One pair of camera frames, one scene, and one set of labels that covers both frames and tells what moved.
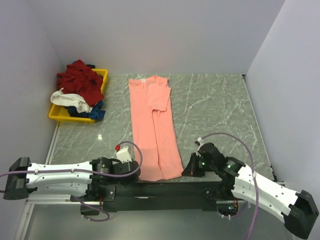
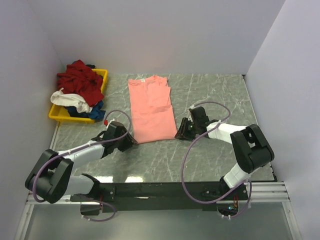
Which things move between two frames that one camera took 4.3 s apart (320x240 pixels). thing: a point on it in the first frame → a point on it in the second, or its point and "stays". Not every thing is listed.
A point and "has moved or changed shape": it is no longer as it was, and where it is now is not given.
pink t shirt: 155,133 has moved or changed shape
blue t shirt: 96,113 stays
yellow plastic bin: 60,113 stays
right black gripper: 191,170 → 182,133
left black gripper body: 135,179 → 121,144
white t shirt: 71,100 stays
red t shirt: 79,79 stays
